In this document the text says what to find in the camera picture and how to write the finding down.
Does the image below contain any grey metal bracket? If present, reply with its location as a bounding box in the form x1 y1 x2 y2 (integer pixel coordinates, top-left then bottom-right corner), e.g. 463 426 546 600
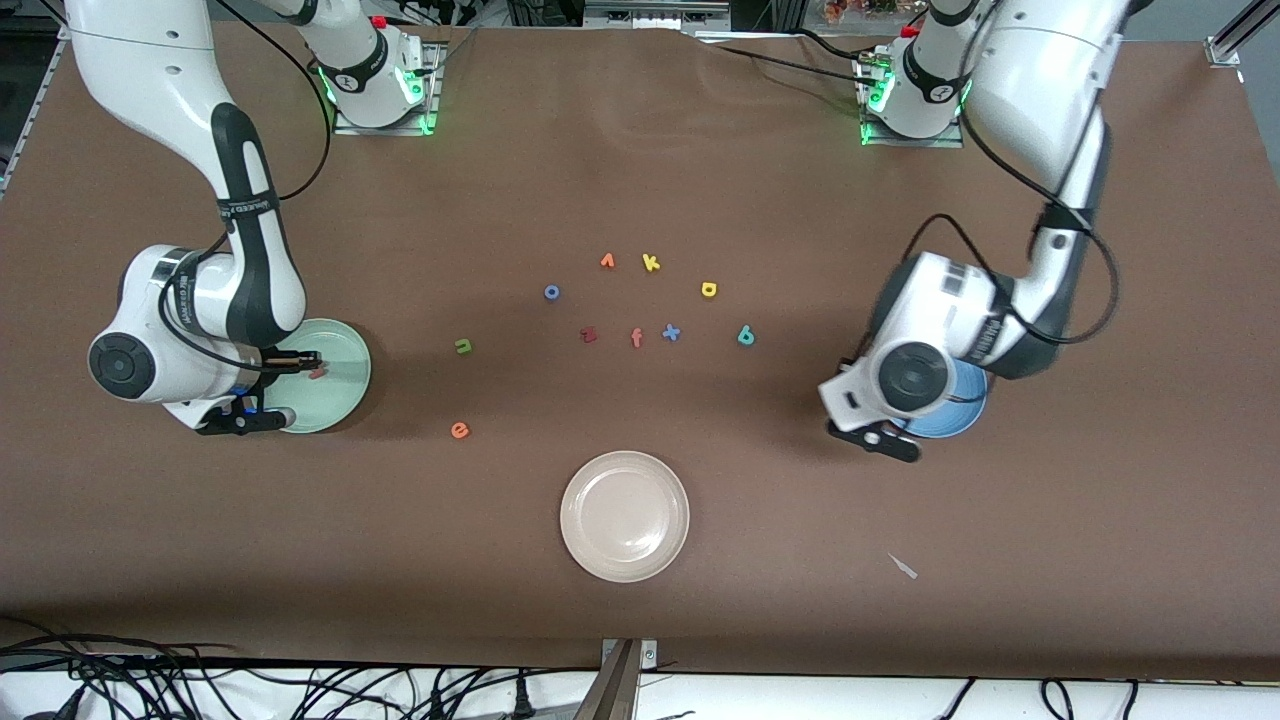
574 637 659 720

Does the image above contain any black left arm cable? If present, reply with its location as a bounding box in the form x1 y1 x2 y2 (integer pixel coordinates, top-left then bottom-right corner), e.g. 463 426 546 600
903 90 1121 348

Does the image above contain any thin black table cable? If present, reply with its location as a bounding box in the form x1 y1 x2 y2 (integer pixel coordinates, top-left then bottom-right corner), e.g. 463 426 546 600
700 28 876 86

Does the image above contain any brown table cover sheet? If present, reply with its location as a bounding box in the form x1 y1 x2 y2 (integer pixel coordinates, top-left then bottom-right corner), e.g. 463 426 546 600
0 22 1280 681

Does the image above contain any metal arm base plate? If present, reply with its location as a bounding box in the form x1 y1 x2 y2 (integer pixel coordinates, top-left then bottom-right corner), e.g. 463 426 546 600
333 40 442 137
855 48 967 149

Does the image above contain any green plate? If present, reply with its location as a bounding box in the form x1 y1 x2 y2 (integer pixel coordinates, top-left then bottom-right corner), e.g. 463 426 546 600
262 318 372 434

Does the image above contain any grey metal box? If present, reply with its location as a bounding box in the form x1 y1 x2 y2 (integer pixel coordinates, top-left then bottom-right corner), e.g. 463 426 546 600
583 0 733 27

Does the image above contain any tangled black cable bundle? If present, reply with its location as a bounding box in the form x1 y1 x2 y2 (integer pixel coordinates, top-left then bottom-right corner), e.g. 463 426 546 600
0 615 601 720

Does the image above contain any beige plate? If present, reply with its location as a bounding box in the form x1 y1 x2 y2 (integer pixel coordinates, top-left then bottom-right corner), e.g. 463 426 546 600
560 451 691 584

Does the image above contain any blue plate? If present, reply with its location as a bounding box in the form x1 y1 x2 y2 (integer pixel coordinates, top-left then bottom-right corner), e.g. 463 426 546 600
893 358 991 439

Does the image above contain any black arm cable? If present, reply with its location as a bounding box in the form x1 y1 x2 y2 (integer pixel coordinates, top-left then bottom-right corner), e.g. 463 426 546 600
150 0 336 376
903 90 1121 348

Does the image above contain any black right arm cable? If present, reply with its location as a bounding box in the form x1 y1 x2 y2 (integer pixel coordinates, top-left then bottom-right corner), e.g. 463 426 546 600
150 0 336 376

